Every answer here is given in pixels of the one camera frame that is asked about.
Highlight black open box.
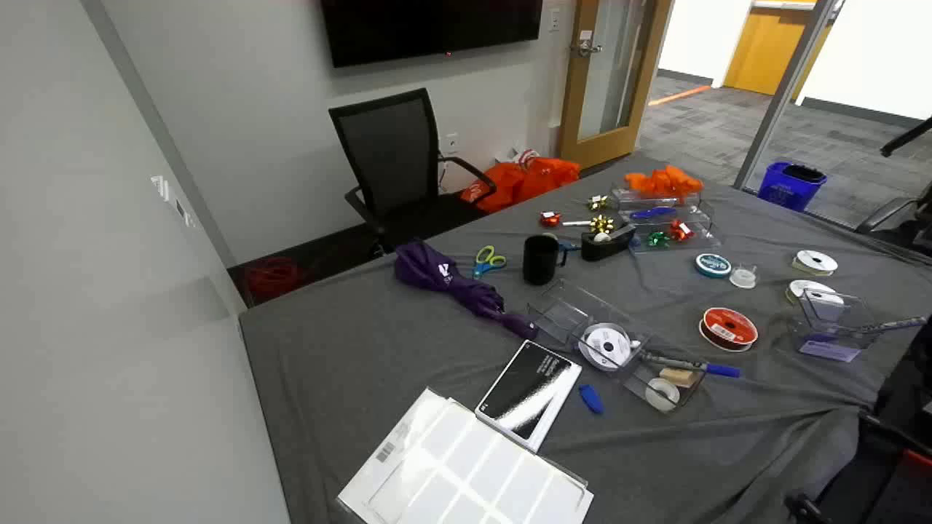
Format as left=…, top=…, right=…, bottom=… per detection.
left=576, top=213, right=642, bottom=265

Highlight clear container holding spool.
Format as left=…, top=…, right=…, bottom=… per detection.
left=524, top=289, right=652, bottom=377

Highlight grey metal pole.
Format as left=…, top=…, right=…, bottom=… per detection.
left=731, top=0, right=852, bottom=191

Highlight clear container with purple card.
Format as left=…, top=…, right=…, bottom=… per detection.
left=796, top=289, right=926, bottom=366

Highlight white spool with silver ribbon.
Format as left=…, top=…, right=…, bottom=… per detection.
left=783, top=275, right=849, bottom=312

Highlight small clear spool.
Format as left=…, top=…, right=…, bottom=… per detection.
left=725, top=265, right=764, bottom=294

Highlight wooden door with glass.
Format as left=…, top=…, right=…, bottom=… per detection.
left=555, top=0, right=677, bottom=175

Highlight black chair with red trim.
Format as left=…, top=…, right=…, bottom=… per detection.
left=783, top=318, right=932, bottom=524

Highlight small blue cap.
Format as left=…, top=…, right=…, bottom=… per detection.
left=574, top=382, right=610, bottom=420

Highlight white and grey ribbon spool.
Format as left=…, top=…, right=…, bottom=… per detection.
left=576, top=321, right=643, bottom=374

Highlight small white tape roll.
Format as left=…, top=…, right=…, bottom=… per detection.
left=643, top=374, right=686, bottom=411

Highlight black and white flat box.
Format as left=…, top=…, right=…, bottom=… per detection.
left=473, top=338, right=585, bottom=453

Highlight teal ribbon spool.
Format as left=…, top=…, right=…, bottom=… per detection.
left=691, top=248, right=737, bottom=283

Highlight purple folded umbrella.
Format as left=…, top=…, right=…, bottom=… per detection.
left=390, top=238, right=543, bottom=344

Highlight black mesh office chair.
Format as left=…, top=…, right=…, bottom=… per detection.
left=326, top=85, right=501, bottom=257

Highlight orange cloth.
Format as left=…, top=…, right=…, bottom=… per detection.
left=620, top=163, right=709, bottom=203

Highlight red cable coil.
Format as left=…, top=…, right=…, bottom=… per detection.
left=239, top=252, right=314, bottom=306

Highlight black wall television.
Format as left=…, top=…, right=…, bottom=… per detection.
left=319, top=0, right=544, bottom=69

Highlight yellow door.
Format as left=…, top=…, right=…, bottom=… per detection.
left=719, top=0, right=827, bottom=99

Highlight grey tablecloth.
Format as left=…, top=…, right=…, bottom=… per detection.
left=236, top=150, right=932, bottom=524

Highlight clear container with tape roll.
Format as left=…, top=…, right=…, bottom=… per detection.
left=620, top=345, right=724, bottom=420

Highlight white wall switch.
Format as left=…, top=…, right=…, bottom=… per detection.
left=147, top=172, right=195, bottom=226

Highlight clear container with blue pen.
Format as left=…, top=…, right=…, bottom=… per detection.
left=610, top=187, right=719, bottom=233

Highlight orange bag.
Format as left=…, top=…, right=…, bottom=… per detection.
left=457, top=150, right=585, bottom=219

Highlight white label sheets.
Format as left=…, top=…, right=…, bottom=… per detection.
left=336, top=385, right=598, bottom=524

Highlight blue bin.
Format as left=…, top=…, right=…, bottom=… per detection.
left=756, top=159, right=830, bottom=214

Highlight black mug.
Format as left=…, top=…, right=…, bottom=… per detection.
left=523, top=233, right=574, bottom=289

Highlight green and blue scissors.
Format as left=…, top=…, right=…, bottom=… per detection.
left=469, top=241, right=512, bottom=278

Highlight white spool with gold ribbon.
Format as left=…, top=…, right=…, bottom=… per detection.
left=789, top=243, right=841, bottom=278

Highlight blue marker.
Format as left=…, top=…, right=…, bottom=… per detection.
left=668, top=358, right=747, bottom=385

